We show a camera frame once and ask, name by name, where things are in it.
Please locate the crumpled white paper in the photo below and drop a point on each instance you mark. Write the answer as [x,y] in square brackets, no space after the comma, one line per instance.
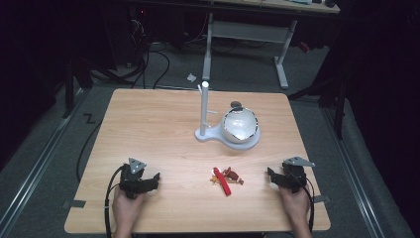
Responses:
[191,77]

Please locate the white hook stand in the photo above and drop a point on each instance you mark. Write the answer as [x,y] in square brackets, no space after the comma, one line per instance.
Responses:
[211,132]

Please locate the small dark round object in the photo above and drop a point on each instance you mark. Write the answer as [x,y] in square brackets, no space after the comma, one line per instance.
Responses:
[235,105]

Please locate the person's right hand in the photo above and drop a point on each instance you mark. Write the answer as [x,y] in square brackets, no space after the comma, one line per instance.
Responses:
[296,206]

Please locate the white round bowl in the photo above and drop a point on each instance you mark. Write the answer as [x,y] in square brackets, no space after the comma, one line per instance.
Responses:
[239,125]

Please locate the grey tape strip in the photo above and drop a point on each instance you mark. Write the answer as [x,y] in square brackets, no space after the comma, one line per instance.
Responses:
[74,203]
[321,199]

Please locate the small orange charm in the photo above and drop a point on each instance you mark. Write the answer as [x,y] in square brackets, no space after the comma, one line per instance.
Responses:
[215,179]

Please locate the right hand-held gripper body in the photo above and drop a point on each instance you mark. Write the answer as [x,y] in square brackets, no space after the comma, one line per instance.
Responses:
[294,174]

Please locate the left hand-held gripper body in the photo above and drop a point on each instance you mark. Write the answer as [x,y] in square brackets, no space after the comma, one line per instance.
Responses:
[131,181]

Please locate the wooden desk top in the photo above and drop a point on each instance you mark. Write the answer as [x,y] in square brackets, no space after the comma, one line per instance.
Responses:
[284,5]

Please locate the person's left hand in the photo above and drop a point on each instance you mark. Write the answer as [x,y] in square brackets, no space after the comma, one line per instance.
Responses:
[126,208]

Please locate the black stand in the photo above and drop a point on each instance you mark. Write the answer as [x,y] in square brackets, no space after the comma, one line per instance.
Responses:
[330,95]
[71,89]

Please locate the white metal desk frame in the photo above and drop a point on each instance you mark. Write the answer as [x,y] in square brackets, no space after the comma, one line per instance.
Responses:
[246,39]

